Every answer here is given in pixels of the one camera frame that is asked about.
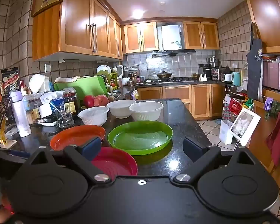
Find orange plastic plate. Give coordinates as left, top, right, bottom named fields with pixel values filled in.
left=50, top=125, right=106, bottom=151

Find red plastic plate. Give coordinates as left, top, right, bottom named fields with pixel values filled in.
left=91, top=147, right=138, bottom=180

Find white bowl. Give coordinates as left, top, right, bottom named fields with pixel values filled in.
left=129, top=101, right=164, bottom=121
left=107, top=100, right=136, bottom=119
left=78, top=106, right=109, bottom=126

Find green plastic plate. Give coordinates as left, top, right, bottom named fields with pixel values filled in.
left=107, top=120, right=173, bottom=156

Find clear glass cup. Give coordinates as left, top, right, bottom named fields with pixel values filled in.
left=49, top=98, right=75, bottom=129

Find white framed picture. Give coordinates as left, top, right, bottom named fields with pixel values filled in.
left=229, top=108, right=261, bottom=147

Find dark red apple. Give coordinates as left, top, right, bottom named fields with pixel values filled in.
left=83, top=95, right=95, bottom=108

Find striped red apple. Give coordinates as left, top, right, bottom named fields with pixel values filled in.
left=93, top=95, right=109, bottom=107

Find red gift bag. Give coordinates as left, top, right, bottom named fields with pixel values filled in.
left=229, top=98, right=243, bottom=115

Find dark sauce jar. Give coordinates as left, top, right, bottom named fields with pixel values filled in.
left=63, top=91, right=78, bottom=116

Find lavender water bottle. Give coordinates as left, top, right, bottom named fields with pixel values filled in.
left=10, top=91, right=32, bottom=137

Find green cutting board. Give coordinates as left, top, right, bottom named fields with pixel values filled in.
left=53, top=75, right=108, bottom=99

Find yellow phone stand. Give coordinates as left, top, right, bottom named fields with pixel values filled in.
left=0, top=118, right=17, bottom=149

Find teal electric kettle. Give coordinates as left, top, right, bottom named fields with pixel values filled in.
left=231, top=72, right=241, bottom=86

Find wok on stove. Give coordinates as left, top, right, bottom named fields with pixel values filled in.
left=157, top=71, right=172, bottom=79

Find snack bag black red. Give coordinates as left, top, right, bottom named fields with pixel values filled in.
left=1, top=67, right=20, bottom=97

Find range hood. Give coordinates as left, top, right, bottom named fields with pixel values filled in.
left=152, top=49, right=196, bottom=58

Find dark hanging apron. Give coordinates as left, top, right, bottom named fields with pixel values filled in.
left=247, top=22, right=263, bottom=102

